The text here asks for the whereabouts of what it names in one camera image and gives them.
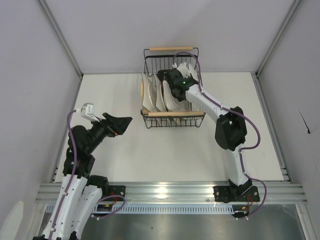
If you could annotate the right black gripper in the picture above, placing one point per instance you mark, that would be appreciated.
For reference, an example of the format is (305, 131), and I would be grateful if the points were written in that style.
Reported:
(167, 77)

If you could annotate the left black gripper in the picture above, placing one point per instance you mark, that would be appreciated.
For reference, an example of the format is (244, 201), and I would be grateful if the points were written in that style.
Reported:
(110, 125)

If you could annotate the white rectangular plate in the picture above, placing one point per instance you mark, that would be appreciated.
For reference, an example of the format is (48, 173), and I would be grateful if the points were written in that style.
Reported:
(171, 103)

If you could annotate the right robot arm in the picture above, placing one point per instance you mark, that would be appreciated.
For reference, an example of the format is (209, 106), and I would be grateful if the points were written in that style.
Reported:
(230, 129)

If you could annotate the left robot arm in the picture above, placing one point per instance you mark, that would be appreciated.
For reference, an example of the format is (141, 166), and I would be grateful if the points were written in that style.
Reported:
(80, 191)

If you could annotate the black square dish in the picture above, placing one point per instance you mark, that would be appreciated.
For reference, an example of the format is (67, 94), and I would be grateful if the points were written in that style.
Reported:
(161, 74)

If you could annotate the white square plate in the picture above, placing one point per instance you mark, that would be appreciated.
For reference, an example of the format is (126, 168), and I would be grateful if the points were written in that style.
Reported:
(159, 104)
(146, 104)

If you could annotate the white square plate far left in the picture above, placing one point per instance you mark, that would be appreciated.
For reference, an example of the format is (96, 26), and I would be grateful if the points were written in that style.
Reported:
(146, 104)

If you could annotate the wooden plate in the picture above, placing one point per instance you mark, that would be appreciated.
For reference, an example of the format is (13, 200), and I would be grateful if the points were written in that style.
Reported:
(142, 90)

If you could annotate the black wire dish rack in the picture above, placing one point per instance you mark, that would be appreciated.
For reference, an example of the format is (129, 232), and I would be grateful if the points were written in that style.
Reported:
(165, 58)

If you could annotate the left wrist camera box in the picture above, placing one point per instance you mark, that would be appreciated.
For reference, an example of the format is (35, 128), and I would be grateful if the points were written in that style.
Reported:
(87, 110)

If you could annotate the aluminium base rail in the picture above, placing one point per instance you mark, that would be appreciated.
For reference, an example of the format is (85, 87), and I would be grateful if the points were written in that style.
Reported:
(201, 192)

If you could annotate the white slotted cable duct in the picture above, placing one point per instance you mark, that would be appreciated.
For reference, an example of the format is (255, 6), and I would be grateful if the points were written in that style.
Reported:
(206, 209)

